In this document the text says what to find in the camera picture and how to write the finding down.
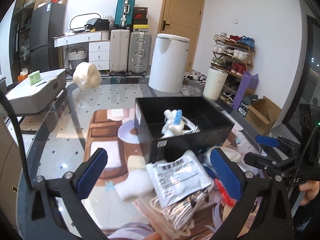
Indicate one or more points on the oval vanity mirror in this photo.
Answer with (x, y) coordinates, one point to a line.
(80, 23)

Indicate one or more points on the black bag on desk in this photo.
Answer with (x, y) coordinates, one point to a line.
(98, 24)

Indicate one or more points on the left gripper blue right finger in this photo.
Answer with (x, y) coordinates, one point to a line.
(228, 172)

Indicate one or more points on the white cylindrical appliance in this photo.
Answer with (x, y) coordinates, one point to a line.
(168, 63)

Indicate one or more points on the beige hard suitcase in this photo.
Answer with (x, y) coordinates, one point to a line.
(119, 48)

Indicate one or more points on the white blue plush toy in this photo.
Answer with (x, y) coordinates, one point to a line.
(174, 125)

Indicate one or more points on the teal hard suitcase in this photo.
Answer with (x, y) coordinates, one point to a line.
(124, 14)

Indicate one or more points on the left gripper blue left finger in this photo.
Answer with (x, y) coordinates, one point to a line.
(88, 173)

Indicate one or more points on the white low side table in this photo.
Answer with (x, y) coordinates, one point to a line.
(27, 99)

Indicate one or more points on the silver hard suitcase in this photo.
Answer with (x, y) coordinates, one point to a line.
(139, 53)

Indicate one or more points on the white printed foil pouch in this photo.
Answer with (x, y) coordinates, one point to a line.
(176, 180)

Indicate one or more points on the black refrigerator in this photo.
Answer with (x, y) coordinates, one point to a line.
(47, 22)

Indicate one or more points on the open brown cardboard box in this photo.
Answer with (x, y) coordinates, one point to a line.
(262, 115)

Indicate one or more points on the cream cylindrical bin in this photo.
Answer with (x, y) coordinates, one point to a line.
(214, 83)

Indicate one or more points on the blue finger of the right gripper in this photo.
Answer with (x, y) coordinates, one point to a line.
(267, 141)

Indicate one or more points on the black cardboard storage box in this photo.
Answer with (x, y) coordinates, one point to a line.
(205, 127)

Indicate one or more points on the green tissue box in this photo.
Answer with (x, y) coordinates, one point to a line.
(34, 77)

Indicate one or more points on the white drawer desk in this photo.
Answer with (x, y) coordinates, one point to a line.
(96, 47)

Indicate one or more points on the tan wooden door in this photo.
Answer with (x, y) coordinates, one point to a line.
(182, 18)

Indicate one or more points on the stacked shoe boxes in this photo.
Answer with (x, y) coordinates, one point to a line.
(140, 19)

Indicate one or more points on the cream yarn bundle in plastic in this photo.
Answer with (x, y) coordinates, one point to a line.
(87, 76)

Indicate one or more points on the wooden shoe rack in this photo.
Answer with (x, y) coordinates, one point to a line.
(233, 53)

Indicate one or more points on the person right hand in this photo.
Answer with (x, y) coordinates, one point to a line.
(310, 189)

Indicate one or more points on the woven laundry basket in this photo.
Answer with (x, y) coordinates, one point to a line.
(77, 56)

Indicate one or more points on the white foam packing piece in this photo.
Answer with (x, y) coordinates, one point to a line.
(137, 184)

